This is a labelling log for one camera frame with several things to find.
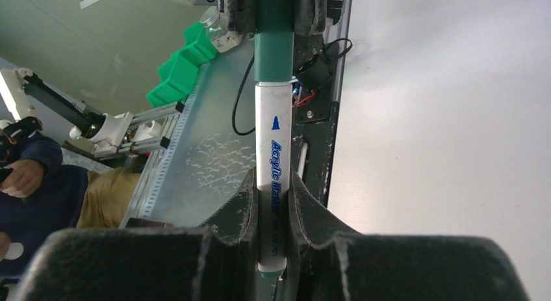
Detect person in navy shirt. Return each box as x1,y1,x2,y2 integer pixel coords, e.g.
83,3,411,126
1,132,140,280

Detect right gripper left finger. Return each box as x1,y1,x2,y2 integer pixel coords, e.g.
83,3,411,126
17,169,258,300

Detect green pen cap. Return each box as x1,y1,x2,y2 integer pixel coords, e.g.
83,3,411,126
254,0,294,83

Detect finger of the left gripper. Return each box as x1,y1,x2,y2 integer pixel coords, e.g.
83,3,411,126
219,0,257,34
294,0,327,54

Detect perforated metal strip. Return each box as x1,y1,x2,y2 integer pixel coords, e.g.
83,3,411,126
119,63,210,229

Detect white marker green end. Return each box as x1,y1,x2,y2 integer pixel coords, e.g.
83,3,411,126
255,82,292,279

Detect green storage bins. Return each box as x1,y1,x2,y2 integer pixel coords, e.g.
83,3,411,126
146,22,218,108

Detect right controller board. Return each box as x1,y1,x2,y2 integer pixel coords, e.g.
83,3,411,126
293,55,332,124

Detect clear plastic jar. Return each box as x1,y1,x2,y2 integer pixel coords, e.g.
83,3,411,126
199,6,242,53

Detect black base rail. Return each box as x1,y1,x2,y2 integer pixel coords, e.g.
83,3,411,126
291,38,344,206

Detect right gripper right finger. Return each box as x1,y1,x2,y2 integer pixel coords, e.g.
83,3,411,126
285,174,529,300

